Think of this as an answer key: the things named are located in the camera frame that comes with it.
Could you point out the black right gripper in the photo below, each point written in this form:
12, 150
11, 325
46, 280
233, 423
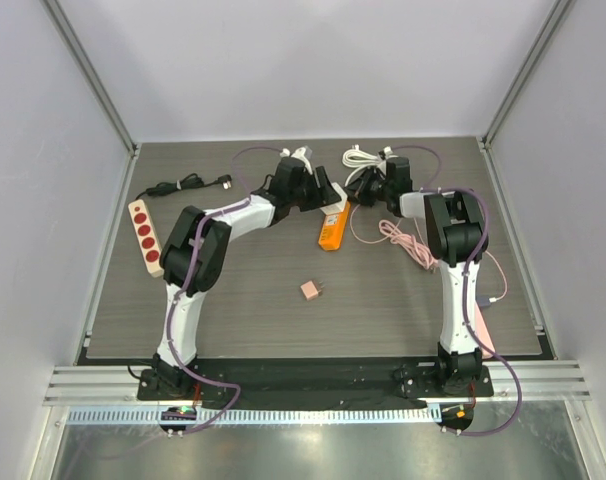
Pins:
368, 183

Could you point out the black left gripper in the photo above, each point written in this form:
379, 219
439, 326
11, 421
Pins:
327, 194

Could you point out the white cube socket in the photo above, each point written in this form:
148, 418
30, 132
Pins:
337, 200

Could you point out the orange power adapter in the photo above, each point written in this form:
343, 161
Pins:
333, 228

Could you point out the pink plug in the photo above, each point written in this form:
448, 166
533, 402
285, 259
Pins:
311, 290

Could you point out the beige red power strip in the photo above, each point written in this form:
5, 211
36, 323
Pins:
146, 237

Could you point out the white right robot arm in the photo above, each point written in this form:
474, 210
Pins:
457, 237

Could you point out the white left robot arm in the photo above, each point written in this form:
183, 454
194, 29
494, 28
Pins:
195, 252

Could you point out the pink power strip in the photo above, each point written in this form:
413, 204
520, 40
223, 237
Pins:
483, 333

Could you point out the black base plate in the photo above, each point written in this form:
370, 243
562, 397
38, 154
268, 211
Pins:
405, 377

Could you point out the white slotted cable duct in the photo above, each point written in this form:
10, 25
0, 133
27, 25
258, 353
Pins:
149, 415

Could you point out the aluminium front rail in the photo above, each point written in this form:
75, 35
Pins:
530, 380

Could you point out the right aluminium frame post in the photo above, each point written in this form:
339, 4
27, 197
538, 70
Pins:
554, 19

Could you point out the aluminium frame post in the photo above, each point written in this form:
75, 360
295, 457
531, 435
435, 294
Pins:
73, 43
554, 19

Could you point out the left aluminium frame post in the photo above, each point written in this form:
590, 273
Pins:
73, 43

